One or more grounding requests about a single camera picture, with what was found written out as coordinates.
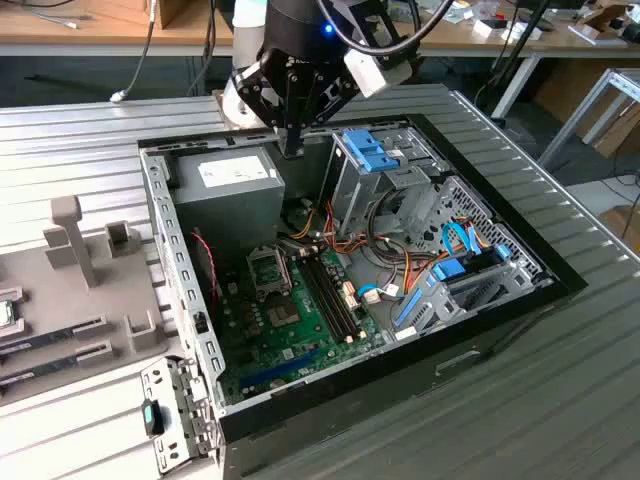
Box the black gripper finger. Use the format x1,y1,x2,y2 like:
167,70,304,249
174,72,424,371
234,48,295,161
292,67,362,161

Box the CPU socket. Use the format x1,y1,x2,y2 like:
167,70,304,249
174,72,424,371
266,298,302,330

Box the blue plastic drive latch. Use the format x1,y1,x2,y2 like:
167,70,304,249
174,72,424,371
343,128,407,174

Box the grey power supply unit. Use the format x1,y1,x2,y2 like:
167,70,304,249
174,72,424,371
168,148,287,254

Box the closed cardboard box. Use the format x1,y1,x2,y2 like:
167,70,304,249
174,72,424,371
87,0,194,30

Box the small white box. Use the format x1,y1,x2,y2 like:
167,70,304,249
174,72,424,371
472,17,544,42

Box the metal socket cover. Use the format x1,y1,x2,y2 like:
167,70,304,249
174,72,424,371
248,244,293,300

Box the wooden desk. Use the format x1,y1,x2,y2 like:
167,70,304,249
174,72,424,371
0,0,640,61

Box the black RAM slot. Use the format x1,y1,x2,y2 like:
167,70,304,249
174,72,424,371
300,255,343,343
312,253,356,340
318,252,362,339
306,254,349,342

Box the black stand pole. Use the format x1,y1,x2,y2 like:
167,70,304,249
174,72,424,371
472,0,554,121

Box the hard disk in blue carrier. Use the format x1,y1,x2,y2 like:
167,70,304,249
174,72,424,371
430,243,512,286

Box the silver disk bay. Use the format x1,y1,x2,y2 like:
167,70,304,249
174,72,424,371
392,244,549,342

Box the green motherboard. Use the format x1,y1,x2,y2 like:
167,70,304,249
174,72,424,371
217,243,390,404

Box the grey plastic parts rack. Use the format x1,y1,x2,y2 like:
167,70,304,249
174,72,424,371
0,194,171,407

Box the blue expansion slot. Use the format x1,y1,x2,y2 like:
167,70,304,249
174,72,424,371
238,347,322,395

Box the open cardboard box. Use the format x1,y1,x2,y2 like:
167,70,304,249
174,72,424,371
574,3,632,42

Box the flat cardboard boxes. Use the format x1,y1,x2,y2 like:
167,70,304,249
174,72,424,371
574,97,640,161

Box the black open PC case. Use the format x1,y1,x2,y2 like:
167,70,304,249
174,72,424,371
135,112,589,480

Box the brown cardboard carton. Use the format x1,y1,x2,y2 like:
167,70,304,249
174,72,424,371
597,203,640,251

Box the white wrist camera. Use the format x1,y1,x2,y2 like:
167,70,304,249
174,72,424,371
343,48,392,100

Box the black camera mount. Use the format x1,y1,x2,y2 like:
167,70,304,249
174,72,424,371
349,0,419,84

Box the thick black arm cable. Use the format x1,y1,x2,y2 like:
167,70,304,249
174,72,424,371
314,0,456,54

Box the grey cable metal plug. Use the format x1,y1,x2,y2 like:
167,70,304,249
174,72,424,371
108,0,157,105

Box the coloured wire bundle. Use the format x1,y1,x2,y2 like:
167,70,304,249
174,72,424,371
319,199,446,301

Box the red black fan wire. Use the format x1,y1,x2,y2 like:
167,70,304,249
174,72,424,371
191,228,222,301

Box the blue data wire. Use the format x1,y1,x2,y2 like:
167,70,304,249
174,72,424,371
441,221,484,262

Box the blue wire white plug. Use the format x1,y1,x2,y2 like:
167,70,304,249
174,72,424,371
357,283,402,306

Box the blue plastic drive rail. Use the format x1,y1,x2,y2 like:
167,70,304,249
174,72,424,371
393,285,427,330

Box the aluminium profile frame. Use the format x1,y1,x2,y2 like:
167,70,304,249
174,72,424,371
537,67,640,171

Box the silver expansion bracket cover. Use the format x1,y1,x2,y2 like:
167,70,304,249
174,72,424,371
139,355,222,476

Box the black blue bracket latch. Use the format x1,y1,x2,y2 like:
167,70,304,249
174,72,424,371
141,398,166,437

